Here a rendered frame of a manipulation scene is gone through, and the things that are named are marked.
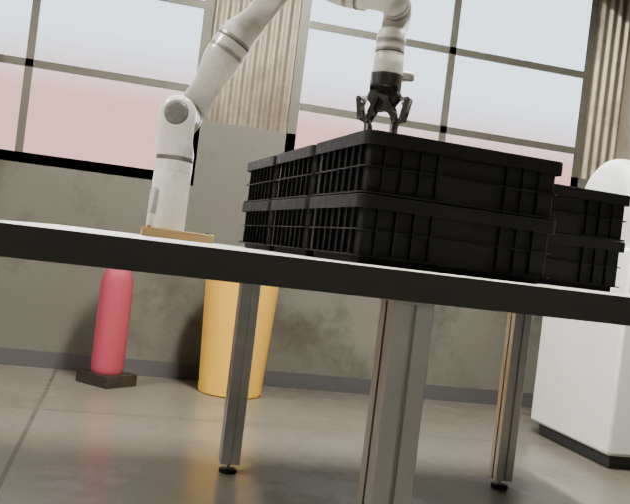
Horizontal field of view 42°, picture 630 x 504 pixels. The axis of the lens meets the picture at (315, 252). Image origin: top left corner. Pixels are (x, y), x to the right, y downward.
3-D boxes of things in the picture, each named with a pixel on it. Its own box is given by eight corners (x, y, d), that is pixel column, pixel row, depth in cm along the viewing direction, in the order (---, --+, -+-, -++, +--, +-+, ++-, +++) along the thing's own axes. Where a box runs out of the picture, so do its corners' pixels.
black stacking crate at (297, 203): (300, 255, 169) (307, 197, 169) (263, 250, 197) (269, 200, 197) (472, 275, 181) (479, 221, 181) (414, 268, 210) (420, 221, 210)
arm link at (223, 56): (250, 58, 210) (245, 47, 200) (189, 145, 210) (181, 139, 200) (221, 38, 210) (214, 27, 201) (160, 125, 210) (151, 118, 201)
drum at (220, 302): (260, 388, 413) (273, 275, 413) (273, 403, 378) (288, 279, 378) (188, 382, 404) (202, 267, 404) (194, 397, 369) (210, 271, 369)
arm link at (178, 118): (197, 95, 199) (187, 165, 199) (204, 103, 208) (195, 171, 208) (159, 91, 200) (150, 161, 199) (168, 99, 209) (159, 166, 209)
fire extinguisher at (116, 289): (135, 380, 394) (151, 250, 394) (136, 391, 366) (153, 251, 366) (77, 375, 388) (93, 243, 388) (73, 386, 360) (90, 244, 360)
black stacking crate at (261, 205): (263, 250, 197) (269, 200, 197) (236, 246, 226) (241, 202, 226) (414, 268, 210) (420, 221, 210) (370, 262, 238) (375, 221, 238)
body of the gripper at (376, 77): (364, 68, 193) (360, 107, 193) (398, 68, 190) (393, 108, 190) (376, 75, 200) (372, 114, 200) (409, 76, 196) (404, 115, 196)
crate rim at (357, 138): (367, 142, 140) (368, 128, 140) (312, 155, 169) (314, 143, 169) (566, 175, 153) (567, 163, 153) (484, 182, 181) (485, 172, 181)
